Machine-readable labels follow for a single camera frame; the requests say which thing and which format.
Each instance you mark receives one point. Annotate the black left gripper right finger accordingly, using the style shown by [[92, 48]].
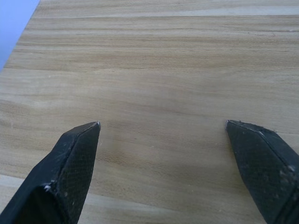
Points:
[[264, 168]]

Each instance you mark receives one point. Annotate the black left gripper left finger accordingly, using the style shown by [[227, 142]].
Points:
[[58, 177]]

